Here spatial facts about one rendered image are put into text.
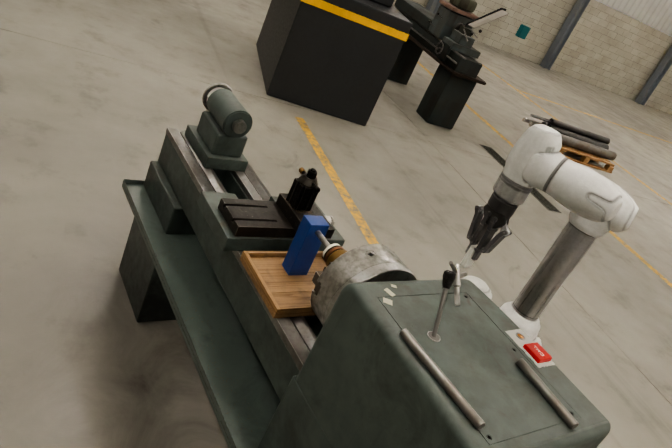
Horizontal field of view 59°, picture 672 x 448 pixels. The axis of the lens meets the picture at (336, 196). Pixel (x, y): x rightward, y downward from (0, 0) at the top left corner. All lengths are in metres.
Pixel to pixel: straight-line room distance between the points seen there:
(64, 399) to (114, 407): 0.19
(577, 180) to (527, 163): 0.12
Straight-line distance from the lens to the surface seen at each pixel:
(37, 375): 2.78
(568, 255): 2.14
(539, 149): 1.55
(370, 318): 1.51
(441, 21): 8.37
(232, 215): 2.17
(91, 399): 2.73
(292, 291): 2.07
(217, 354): 2.25
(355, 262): 1.74
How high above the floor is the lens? 2.07
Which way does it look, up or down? 25 degrees down
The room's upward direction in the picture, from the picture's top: 25 degrees clockwise
